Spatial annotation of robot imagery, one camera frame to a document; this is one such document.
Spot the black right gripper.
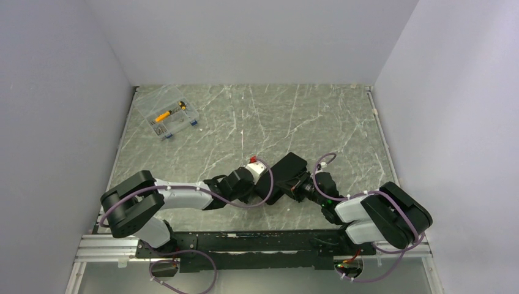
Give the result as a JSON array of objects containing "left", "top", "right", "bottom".
[{"left": 276, "top": 170, "right": 326, "bottom": 206}]

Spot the black zippered tool case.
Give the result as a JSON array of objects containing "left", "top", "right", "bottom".
[{"left": 253, "top": 152, "right": 308, "bottom": 205}]

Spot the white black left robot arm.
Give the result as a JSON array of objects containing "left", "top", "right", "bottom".
[{"left": 99, "top": 162, "right": 274, "bottom": 257}]

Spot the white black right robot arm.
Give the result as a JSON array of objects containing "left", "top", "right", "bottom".
[{"left": 283, "top": 171, "right": 433, "bottom": 254}]

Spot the small black yellow tool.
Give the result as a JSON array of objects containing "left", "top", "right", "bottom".
[{"left": 177, "top": 100, "right": 187, "bottom": 110}]

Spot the clear plastic organizer box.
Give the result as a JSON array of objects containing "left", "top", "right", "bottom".
[{"left": 133, "top": 85, "right": 200, "bottom": 140}]

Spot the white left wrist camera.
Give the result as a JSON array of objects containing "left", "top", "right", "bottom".
[{"left": 245, "top": 156, "right": 268, "bottom": 184}]

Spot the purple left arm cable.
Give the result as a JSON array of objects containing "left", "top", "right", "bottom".
[{"left": 98, "top": 157, "right": 275, "bottom": 229}]

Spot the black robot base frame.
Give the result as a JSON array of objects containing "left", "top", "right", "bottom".
[{"left": 136, "top": 228, "right": 376, "bottom": 273}]

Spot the yellow handled screwdriver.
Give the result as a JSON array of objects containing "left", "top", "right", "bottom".
[{"left": 154, "top": 110, "right": 173, "bottom": 123}]

